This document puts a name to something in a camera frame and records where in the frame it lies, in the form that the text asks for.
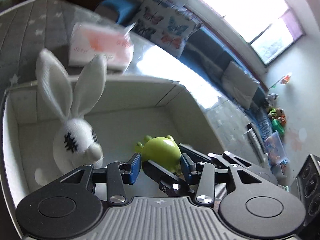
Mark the clear plastic toy bin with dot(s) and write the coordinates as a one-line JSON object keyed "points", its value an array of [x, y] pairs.
{"points": [[275, 151]]}

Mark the black camera head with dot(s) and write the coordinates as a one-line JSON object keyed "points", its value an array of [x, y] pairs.
{"points": [[306, 188]]}

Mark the white knitted rabbit toy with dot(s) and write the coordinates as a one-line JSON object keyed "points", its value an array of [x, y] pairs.
{"points": [[75, 143]]}

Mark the green rubber pig toy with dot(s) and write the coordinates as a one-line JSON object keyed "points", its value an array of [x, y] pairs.
{"points": [[162, 150]]}

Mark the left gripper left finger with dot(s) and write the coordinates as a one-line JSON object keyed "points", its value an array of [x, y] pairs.
{"points": [[118, 174]]}

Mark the dark cardboard storage box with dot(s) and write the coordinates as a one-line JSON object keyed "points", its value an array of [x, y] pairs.
{"points": [[130, 108]]}

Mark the window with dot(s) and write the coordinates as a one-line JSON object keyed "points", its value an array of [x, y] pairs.
{"points": [[268, 27]]}

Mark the grey cushion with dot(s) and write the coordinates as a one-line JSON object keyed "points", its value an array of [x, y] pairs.
{"points": [[241, 85]]}

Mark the small plush toys pile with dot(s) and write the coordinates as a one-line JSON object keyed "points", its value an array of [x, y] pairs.
{"points": [[275, 114]]}

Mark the blue sofa bench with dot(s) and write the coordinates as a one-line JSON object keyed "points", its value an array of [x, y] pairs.
{"points": [[208, 57]]}

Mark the pink tissue pack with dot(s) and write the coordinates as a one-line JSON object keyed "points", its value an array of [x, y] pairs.
{"points": [[88, 40]]}

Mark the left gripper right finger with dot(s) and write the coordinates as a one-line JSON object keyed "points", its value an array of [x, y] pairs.
{"points": [[201, 174]]}

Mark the butterfly print pillow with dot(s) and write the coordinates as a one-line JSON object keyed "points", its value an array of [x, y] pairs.
{"points": [[165, 24]]}

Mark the grey remote control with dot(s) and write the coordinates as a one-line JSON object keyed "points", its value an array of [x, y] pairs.
{"points": [[255, 141]]}

